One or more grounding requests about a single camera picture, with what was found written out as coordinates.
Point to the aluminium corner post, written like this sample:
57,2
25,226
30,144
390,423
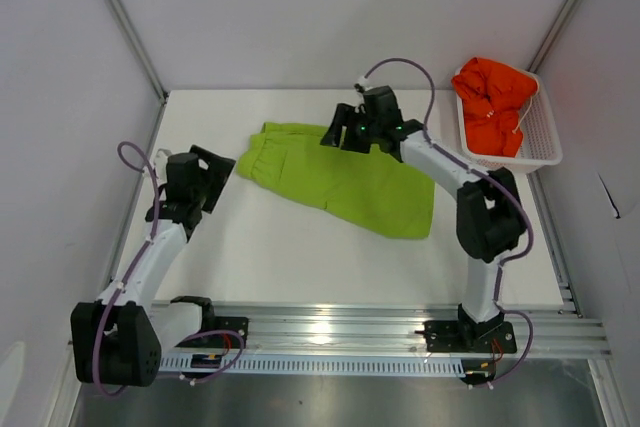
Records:
133,41
563,17

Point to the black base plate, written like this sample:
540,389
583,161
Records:
453,336
226,324

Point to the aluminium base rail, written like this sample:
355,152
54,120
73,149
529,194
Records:
334,330

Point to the white plastic basket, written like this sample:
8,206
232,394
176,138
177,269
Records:
541,144

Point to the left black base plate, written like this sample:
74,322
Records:
226,324

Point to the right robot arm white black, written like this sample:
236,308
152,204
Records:
489,216

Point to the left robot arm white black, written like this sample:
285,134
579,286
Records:
117,341

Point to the right aluminium corner post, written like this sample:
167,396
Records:
563,17

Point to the lime green shorts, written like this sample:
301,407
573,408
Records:
373,191

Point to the left aluminium corner post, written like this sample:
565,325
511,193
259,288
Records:
133,41

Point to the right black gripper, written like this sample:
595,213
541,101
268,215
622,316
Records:
346,116

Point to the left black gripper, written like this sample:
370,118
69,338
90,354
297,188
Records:
218,173

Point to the orange shorts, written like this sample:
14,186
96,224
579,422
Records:
493,96

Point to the white slotted cable duct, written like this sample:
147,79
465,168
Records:
412,366

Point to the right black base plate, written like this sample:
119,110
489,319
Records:
453,336

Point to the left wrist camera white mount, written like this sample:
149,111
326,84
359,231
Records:
160,161

